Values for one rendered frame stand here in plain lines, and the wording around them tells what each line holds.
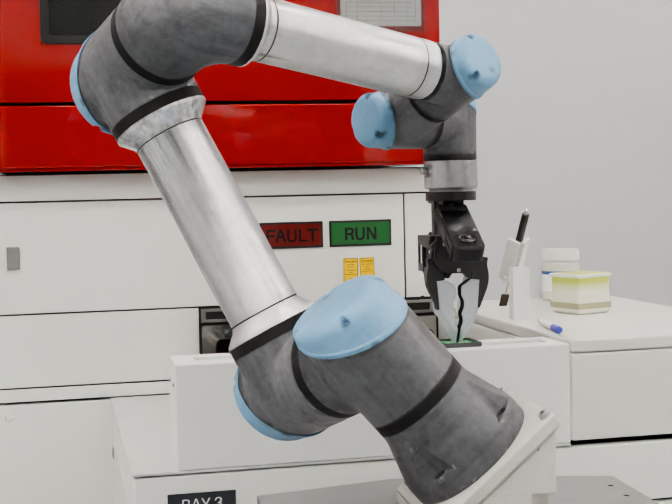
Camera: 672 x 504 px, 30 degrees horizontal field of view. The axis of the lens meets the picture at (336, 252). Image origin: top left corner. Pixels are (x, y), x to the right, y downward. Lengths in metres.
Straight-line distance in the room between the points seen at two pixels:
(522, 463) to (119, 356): 1.11
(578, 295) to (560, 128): 1.99
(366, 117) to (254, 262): 0.33
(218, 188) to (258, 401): 0.25
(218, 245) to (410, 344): 0.26
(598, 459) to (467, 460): 0.53
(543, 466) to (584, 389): 0.48
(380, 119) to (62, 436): 0.94
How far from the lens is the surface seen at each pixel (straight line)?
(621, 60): 4.16
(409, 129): 1.66
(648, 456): 1.87
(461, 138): 1.75
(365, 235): 2.32
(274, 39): 1.43
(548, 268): 2.37
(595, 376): 1.81
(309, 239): 2.30
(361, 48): 1.50
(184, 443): 1.67
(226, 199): 1.44
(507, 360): 1.76
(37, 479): 2.31
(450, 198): 1.74
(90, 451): 2.30
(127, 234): 2.26
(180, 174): 1.44
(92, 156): 2.21
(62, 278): 2.26
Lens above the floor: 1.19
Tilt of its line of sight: 3 degrees down
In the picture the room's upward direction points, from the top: 1 degrees counter-clockwise
